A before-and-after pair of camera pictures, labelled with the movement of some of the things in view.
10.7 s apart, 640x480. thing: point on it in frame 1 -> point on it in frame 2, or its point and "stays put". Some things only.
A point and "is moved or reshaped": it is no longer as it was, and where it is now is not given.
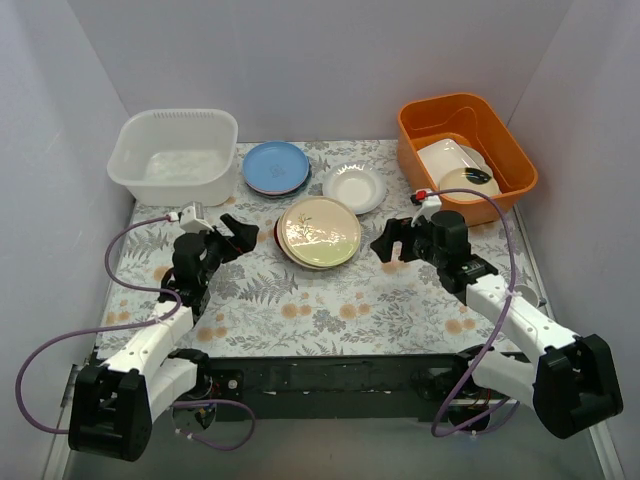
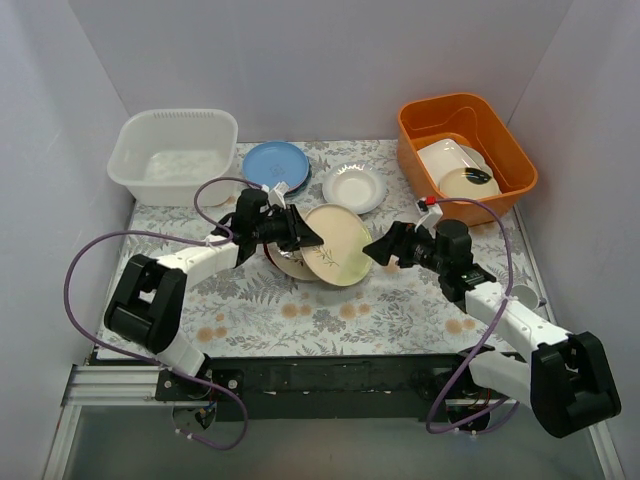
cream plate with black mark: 471,179 stays put
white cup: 527,294 stays put
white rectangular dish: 441,156 stays put
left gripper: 223,241 -> 293,226
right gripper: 406,245 stays put
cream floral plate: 321,231 is moved or reshaped
